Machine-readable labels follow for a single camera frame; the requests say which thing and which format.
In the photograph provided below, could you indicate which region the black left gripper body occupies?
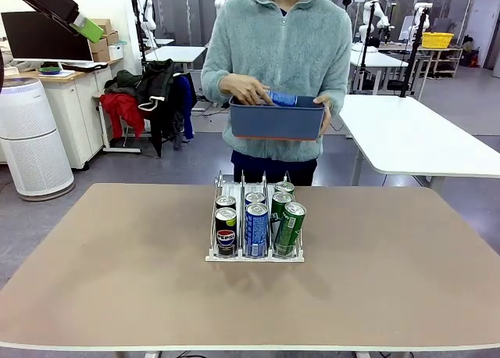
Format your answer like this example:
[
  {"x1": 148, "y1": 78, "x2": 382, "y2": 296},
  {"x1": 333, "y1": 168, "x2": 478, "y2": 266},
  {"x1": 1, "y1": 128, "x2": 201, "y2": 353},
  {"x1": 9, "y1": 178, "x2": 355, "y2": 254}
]
[{"x1": 8, "y1": 0, "x2": 80, "y2": 35}]

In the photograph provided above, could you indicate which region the blue plastic bin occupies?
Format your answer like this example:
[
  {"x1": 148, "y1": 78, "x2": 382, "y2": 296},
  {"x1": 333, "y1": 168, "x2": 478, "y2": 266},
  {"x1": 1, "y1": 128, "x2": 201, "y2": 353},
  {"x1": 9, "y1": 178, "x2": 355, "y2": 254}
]
[{"x1": 229, "y1": 95, "x2": 327, "y2": 141}]

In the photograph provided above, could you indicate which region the person's right forearm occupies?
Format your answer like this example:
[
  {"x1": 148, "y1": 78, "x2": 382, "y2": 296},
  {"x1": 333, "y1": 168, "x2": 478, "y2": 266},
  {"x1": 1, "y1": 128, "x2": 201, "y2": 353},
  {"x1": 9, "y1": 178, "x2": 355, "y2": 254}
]
[{"x1": 200, "y1": 66, "x2": 235, "y2": 101}]

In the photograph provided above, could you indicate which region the person's left forearm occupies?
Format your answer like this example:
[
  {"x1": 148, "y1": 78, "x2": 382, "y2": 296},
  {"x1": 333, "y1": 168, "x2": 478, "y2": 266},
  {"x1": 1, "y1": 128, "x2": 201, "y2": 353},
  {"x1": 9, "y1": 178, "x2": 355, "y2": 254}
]
[{"x1": 326, "y1": 76, "x2": 355, "y2": 116}]

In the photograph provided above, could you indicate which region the person's right hand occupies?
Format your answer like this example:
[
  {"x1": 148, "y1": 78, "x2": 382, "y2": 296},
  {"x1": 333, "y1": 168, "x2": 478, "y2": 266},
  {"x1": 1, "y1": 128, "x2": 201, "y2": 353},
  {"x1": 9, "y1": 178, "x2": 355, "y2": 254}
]
[{"x1": 218, "y1": 74, "x2": 274, "y2": 107}]

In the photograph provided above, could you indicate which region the person's left hand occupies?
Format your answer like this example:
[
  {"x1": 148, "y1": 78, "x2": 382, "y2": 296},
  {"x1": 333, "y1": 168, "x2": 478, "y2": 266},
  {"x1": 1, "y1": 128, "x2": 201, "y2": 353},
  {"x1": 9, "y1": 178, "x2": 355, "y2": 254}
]
[{"x1": 312, "y1": 95, "x2": 333, "y2": 137}]

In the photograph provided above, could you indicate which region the dark keyboard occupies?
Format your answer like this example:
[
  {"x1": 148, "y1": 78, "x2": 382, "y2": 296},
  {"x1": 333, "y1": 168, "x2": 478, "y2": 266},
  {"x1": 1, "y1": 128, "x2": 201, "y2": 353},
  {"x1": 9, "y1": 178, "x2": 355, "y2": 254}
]
[{"x1": 61, "y1": 60, "x2": 109, "y2": 72}]

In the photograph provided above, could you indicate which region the black computer monitor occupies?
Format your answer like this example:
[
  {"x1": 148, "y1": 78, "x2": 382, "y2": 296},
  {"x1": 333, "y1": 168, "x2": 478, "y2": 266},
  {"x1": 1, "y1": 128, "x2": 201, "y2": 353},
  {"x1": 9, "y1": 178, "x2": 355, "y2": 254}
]
[{"x1": 1, "y1": 11, "x2": 95, "y2": 62}]

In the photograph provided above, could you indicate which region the dark green jacket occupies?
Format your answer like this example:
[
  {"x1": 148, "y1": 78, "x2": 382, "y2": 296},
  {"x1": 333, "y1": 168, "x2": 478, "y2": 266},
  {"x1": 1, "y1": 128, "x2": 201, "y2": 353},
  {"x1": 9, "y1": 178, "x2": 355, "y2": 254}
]
[{"x1": 104, "y1": 69, "x2": 142, "y2": 97}]

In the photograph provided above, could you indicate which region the white cabinet with wood top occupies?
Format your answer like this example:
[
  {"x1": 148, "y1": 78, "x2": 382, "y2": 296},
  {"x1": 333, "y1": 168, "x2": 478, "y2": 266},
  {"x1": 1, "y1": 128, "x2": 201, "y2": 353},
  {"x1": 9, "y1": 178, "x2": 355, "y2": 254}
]
[{"x1": 38, "y1": 59, "x2": 118, "y2": 170}]

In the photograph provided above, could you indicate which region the red jacket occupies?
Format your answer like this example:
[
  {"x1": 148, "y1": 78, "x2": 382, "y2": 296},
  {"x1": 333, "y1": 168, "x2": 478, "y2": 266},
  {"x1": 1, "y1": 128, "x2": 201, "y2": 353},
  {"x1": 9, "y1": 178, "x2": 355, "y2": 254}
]
[{"x1": 99, "y1": 93, "x2": 146, "y2": 140}]

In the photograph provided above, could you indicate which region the white desk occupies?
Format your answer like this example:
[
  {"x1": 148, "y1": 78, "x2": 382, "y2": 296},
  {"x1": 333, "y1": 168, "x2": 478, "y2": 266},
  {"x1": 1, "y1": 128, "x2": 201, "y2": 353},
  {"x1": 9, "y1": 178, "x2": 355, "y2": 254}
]
[
  {"x1": 143, "y1": 45, "x2": 207, "y2": 76},
  {"x1": 350, "y1": 48, "x2": 409, "y2": 95}
]

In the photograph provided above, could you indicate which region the black jacket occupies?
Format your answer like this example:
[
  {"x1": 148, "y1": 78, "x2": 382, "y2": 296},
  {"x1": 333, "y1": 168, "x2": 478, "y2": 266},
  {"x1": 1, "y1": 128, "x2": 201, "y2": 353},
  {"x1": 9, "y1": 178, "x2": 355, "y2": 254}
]
[{"x1": 135, "y1": 59, "x2": 187, "y2": 159}]

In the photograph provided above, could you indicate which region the blue garment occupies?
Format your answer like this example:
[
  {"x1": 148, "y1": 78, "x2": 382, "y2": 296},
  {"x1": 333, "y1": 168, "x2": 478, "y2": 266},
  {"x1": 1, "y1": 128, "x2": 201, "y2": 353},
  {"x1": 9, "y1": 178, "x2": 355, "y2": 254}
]
[{"x1": 173, "y1": 74, "x2": 198, "y2": 141}]

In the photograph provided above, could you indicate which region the small white side table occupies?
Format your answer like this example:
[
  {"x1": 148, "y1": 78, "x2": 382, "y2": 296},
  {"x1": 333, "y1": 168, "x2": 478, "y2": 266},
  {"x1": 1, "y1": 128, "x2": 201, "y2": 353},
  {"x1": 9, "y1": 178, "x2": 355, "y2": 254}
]
[{"x1": 92, "y1": 94, "x2": 142, "y2": 155}]

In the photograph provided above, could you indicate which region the white air purifier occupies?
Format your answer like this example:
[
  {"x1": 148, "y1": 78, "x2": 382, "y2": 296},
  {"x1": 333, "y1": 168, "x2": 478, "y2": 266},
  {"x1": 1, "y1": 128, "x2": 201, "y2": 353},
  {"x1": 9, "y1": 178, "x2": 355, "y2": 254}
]
[{"x1": 0, "y1": 77, "x2": 75, "y2": 202}]

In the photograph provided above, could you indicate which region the person in mint fleece jacket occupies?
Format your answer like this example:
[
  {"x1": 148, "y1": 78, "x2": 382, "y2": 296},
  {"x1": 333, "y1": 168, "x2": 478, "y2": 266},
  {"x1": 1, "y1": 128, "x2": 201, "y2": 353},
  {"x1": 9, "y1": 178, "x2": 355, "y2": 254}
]
[{"x1": 200, "y1": 0, "x2": 355, "y2": 187}]

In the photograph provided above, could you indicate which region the black Pepsi can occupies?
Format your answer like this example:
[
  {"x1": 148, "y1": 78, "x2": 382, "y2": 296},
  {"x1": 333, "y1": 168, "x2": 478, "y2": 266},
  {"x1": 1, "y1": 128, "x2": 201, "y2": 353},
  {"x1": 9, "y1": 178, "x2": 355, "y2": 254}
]
[
  {"x1": 214, "y1": 207, "x2": 238, "y2": 257},
  {"x1": 215, "y1": 195, "x2": 238, "y2": 211}
]

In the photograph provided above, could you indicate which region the yellow plastic basket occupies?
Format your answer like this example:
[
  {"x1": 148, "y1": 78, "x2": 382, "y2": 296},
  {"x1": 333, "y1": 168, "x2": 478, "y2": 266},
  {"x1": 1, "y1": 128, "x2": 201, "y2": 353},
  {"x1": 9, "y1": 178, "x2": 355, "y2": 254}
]
[{"x1": 421, "y1": 31, "x2": 455, "y2": 48}]

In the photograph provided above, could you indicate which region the large white table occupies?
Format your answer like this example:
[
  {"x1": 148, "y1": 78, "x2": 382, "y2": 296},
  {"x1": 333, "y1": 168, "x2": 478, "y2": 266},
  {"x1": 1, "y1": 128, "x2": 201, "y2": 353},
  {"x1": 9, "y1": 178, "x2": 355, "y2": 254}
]
[{"x1": 338, "y1": 95, "x2": 500, "y2": 191}]

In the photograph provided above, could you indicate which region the wooden shelf table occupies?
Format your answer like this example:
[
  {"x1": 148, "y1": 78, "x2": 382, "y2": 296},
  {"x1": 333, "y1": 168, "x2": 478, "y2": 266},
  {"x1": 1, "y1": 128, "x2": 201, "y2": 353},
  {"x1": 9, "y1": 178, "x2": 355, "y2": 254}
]
[{"x1": 416, "y1": 46, "x2": 464, "y2": 79}]

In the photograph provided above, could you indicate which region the black camera stand pole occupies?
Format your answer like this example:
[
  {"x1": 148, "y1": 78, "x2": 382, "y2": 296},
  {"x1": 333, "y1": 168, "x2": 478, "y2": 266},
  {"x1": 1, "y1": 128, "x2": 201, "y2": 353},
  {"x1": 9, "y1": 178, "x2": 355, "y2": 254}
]
[
  {"x1": 400, "y1": 8, "x2": 429, "y2": 98},
  {"x1": 359, "y1": 0, "x2": 380, "y2": 95}
]

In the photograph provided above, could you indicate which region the white wire can dispenser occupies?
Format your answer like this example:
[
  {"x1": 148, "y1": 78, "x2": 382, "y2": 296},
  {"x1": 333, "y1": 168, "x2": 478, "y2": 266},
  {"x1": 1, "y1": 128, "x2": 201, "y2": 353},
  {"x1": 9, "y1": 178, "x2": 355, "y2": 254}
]
[{"x1": 205, "y1": 169, "x2": 306, "y2": 264}]

